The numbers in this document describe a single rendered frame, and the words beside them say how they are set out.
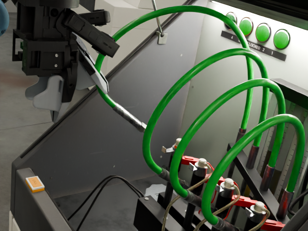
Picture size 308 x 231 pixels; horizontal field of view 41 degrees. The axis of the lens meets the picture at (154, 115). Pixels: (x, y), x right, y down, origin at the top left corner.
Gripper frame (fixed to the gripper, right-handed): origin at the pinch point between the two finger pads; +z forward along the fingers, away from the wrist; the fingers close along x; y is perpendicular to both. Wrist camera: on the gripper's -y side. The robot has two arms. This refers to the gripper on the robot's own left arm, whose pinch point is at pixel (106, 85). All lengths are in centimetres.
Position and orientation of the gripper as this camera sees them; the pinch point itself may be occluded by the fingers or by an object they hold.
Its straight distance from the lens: 89.9
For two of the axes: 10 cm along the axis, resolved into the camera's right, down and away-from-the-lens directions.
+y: -8.3, 5.6, 0.9
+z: 5.6, 8.1, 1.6
